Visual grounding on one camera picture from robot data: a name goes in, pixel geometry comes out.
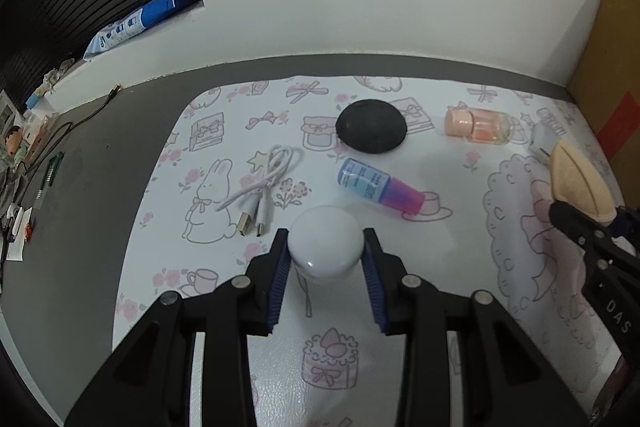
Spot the blue pink tube bottle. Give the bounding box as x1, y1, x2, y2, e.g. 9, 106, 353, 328
337, 158, 425, 216

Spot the brown cardboard box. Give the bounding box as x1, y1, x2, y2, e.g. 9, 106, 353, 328
568, 0, 640, 207

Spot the clear bottle with pink cap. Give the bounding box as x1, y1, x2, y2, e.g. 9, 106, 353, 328
445, 108, 513, 145

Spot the white storage box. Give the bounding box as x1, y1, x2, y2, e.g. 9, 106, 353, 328
0, 90, 20, 135

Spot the blue white plastic bag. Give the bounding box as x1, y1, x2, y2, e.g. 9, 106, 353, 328
82, 0, 201, 61

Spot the tan heart-shaped pouch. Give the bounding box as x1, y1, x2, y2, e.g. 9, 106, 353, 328
549, 140, 617, 225

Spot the white usb cable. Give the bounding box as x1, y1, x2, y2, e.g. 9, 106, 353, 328
214, 144, 306, 239

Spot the patterned white pink table mat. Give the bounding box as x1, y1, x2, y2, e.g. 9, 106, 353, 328
113, 77, 618, 426

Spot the small doll figure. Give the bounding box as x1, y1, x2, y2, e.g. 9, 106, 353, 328
6, 126, 26, 162

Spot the white round dome object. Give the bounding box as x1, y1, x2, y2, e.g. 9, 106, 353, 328
288, 206, 364, 282

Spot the translucent white computer mouse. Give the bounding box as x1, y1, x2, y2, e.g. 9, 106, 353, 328
529, 121, 563, 167

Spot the large black round puff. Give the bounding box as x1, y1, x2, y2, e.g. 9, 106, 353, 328
335, 98, 408, 154

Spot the black cable on desk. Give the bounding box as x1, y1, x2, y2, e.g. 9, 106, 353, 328
19, 84, 123, 188

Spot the green tool on desk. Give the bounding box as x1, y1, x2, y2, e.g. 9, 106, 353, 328
42, 150, 64, 187

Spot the white paper booklet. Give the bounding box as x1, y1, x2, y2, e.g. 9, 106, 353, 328
6, 202, 32, 262

